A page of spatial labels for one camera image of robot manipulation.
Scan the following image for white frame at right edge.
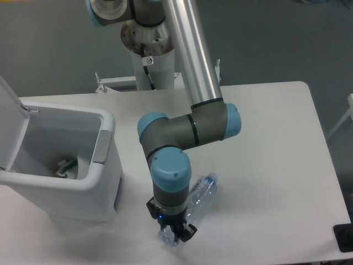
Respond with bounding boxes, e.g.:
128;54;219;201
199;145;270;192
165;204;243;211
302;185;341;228
326;93;352;142

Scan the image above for white pedestal base frame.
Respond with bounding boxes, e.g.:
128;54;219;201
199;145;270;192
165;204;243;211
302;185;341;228
95;59;222;93

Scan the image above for clear plastic water bottle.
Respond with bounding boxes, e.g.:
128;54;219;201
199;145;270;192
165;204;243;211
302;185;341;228
157;172;220;247

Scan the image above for silver plastic wrapper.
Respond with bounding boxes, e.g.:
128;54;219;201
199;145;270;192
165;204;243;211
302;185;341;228
76;155;92;180

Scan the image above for black device at table edge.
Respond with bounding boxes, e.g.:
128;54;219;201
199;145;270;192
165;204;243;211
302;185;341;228
333;223;352;253

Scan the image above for green white trash in can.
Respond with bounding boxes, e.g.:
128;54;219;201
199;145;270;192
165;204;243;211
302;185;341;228
55;160;78;179

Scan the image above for white open trash can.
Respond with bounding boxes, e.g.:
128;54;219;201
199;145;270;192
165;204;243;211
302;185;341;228
1;80;122;221

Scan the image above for black cable on pedestal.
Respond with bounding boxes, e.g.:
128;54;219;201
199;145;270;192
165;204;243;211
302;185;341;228
140;43;156;91

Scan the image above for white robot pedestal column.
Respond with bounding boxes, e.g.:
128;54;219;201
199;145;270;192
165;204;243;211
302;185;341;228
121;20;175;91

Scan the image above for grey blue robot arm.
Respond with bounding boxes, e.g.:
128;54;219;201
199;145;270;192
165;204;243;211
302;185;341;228
86;1;242;246

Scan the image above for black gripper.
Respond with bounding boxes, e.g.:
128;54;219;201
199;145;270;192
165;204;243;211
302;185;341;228
146;197;197;242

